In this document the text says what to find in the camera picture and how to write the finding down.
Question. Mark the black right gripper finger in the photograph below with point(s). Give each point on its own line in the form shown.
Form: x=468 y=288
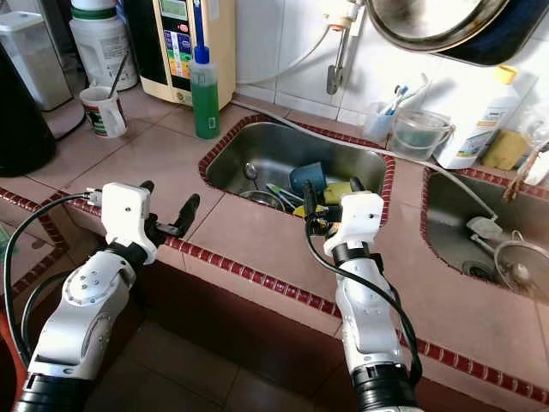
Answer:
x=312 y=204
x=352 y=185

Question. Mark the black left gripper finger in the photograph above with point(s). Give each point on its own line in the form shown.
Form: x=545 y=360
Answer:
x=188 y=215
x=147 y=185

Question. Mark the yellow plastic bowl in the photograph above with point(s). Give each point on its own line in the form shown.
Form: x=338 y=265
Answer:
x=299 y=210

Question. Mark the dark blue mug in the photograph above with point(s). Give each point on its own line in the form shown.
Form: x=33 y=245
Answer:
x=309 y=178

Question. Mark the white and green utensil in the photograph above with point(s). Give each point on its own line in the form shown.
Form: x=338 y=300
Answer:
x=279 y=193

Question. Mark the steel spoon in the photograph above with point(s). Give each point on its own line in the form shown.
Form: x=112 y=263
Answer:
x=249 y=172

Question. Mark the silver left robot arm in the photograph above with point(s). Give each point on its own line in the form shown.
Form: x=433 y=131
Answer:
x=81 y=326

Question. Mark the yellow green scouring sponge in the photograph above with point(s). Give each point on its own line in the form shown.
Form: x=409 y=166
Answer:
x=339 y=189

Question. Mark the white toothbrush cup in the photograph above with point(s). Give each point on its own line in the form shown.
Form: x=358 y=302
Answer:
x=377 y=122

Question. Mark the steel sink basin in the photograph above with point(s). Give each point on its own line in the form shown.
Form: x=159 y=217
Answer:
x=266 y=150
x=450 y=215

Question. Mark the clear plastic pail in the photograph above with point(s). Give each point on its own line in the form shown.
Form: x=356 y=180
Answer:
x=420 y=136

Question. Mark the white printed mug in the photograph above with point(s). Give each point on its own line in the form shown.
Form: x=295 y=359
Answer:
x=103 y=113

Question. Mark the green dish soap bottle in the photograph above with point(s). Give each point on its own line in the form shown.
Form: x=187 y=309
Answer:
x=204 y=99

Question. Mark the blue white toothbrush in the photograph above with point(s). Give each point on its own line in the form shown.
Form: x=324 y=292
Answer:
x=403 y=94

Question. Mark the dark stirring spoon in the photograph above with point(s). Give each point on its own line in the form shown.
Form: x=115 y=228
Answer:
x=120 y=75

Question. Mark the beige water filter unit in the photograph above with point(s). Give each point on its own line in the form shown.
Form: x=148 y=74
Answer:
x=171 y=51

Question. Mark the white detergent bottle yellow cap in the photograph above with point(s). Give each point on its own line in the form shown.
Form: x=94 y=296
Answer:
x=476 y=112

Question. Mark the black kettle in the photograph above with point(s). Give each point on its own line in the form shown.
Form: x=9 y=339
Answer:
x=21 y=116

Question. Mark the white labelled jug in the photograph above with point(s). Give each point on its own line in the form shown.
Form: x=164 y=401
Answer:
x=99 y=47

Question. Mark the yellow sponge block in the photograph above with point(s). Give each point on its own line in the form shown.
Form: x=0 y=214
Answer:
x=504 y=150

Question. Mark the grey translucent container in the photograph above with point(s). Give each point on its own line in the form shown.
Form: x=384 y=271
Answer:
x=43 y=56

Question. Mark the steel mesh strainer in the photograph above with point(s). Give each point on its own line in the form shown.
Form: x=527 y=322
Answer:
x=519 y=270

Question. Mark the white plastic cup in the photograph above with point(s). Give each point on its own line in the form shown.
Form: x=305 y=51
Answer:
x=539 y=163

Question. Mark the dark hanging pan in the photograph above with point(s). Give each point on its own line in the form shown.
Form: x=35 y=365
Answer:
x=455 y=26

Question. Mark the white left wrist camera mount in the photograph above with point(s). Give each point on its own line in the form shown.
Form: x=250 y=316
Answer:
x=129 y=219

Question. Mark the chrome wall faucet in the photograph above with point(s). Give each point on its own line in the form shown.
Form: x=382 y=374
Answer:
x=343 y=47

